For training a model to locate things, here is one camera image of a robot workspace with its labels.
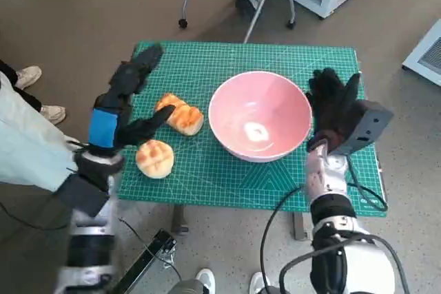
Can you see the long toasted toy bread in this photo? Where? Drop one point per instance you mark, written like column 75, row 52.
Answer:
column 187, row 118

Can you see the black metal stand rail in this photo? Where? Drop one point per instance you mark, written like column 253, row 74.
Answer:
column 144, row 259

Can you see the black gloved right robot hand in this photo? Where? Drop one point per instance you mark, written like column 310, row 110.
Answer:
column 330, row 104

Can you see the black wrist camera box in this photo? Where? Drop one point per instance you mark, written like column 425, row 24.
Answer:
column 82, row 197
column 368, row 125

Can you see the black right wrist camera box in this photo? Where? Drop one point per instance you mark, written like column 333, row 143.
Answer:
column 368, row 125

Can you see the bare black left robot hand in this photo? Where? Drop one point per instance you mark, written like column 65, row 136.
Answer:
column 103, row 128

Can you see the white shoe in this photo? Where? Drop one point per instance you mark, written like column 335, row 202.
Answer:
column 259, row 280
column 205, row 278

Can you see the pink bowl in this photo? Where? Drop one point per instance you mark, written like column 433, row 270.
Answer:
column 241, row 111

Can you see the grey table leg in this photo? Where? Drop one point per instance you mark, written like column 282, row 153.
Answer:
column 299, row 227
column 179, row 220

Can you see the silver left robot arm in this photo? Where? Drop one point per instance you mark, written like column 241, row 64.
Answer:
column 89, row 249

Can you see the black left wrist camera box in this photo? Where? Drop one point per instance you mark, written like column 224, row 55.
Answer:
column 82, row 197

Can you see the person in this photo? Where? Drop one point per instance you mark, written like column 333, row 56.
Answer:
column 24, row 142

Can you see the green cutting mat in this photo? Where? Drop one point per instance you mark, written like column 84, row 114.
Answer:
column 241, row 184

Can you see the white vented box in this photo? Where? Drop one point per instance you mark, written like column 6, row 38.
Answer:
column 430, row 53

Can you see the silver metal pole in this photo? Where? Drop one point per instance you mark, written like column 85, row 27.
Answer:
column 256, row 15

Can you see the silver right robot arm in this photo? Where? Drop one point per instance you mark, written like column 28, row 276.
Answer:
column 330, row 211

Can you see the person's pale shoe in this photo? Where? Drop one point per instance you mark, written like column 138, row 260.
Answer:
column 53, row 114
column 27, row 77

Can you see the round toy bread bun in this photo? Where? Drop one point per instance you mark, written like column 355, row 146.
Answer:
column 155, row 159

